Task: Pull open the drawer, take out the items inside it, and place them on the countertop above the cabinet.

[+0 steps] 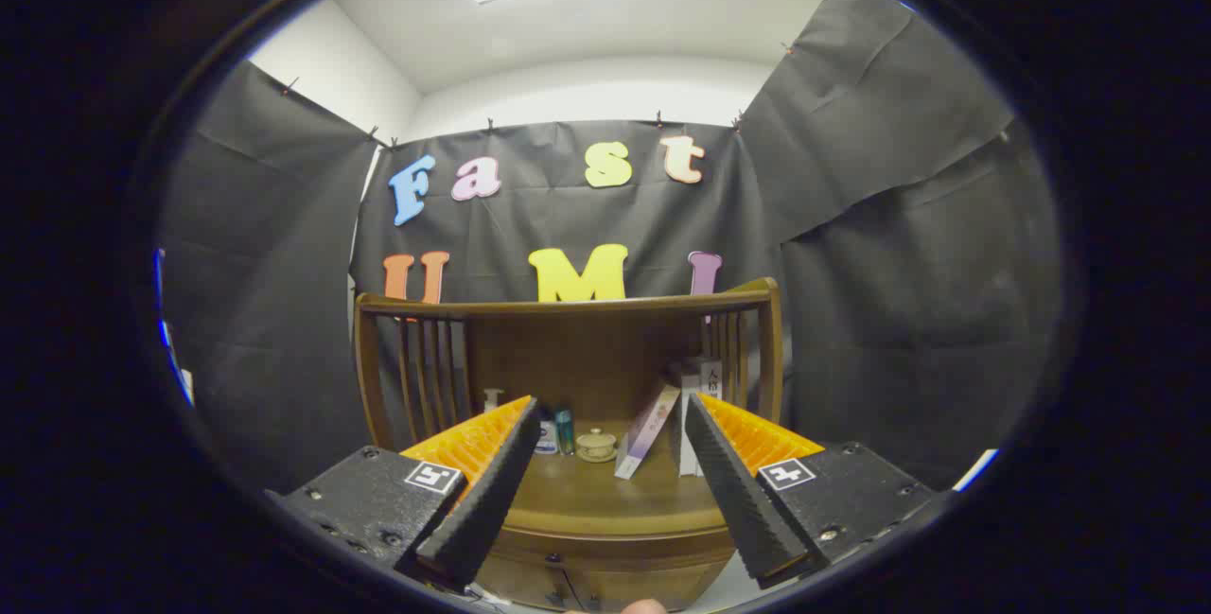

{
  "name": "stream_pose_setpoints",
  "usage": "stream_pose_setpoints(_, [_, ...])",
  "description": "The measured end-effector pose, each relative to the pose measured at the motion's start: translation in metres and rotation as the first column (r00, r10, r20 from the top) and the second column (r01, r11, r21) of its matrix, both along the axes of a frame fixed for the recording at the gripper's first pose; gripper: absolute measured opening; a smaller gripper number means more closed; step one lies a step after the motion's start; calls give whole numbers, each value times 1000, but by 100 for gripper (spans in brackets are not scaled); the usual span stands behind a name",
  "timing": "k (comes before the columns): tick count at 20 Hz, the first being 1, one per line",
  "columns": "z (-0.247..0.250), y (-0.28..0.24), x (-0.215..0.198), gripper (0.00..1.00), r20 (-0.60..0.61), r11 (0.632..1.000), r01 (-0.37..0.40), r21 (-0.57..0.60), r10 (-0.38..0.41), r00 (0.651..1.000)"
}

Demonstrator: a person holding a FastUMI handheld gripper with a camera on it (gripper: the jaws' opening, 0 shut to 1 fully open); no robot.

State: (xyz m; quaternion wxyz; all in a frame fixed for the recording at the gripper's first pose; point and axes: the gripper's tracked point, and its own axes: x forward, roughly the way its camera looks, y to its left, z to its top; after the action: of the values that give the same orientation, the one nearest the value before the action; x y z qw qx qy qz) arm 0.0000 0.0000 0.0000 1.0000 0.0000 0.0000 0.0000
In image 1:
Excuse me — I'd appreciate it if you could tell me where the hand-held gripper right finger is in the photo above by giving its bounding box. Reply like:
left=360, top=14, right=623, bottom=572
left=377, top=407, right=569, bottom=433
left=683, top=393, right=938, bottom=589

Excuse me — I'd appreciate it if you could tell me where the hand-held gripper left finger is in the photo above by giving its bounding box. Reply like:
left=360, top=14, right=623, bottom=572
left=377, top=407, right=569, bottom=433
left=265, top=395, right=542, bottom=594

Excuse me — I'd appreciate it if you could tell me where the wooden drawer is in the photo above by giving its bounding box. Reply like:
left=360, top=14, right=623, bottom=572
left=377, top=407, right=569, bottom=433
left=476, top=524, right=741, bottom=611

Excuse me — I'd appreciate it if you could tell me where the wooden countertop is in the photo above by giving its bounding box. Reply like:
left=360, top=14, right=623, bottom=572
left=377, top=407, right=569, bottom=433
left=500, top=420, right=734, bottom=539

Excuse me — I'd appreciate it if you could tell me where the wooden cabinet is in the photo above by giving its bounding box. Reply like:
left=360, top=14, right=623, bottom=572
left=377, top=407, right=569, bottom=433
left=352, top=277, right=786, bottom=613

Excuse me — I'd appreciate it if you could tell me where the purple and white book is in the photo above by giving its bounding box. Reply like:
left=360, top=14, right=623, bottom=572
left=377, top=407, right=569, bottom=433
left=614, top=381, right=682, bottom=481

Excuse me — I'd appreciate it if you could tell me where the white book lettered spine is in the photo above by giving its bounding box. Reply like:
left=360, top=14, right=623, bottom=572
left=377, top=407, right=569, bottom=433
left=678, top=357, right=725, bottom=478

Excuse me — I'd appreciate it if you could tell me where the beige lidded teacup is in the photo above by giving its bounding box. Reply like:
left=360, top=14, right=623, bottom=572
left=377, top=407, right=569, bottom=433
left=575, top=428, right=619, bottom=464

